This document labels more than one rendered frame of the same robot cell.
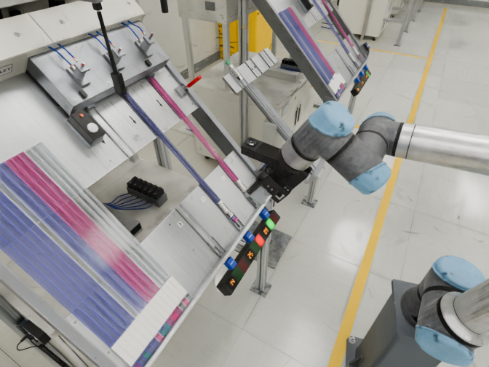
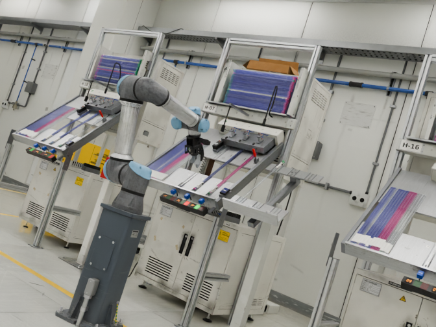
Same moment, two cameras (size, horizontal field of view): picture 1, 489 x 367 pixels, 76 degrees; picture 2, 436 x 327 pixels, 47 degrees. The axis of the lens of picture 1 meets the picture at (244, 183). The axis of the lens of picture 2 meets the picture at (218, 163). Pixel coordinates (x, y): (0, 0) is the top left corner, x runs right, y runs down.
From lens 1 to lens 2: 320 cm
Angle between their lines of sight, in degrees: 98
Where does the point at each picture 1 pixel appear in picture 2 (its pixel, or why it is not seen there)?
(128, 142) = (220, 156)
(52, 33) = (242, 126)
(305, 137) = not seen: hidden behind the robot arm
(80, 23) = (252, 128)
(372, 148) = not seen: hidden behind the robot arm
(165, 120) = (237, 161)
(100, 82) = (234, 139)
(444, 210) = not seen: outside the picture
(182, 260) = (174, 178)
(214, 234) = (186, 184)
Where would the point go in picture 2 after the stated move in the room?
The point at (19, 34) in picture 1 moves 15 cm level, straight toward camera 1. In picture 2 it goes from (236, 124) to (218, 116)
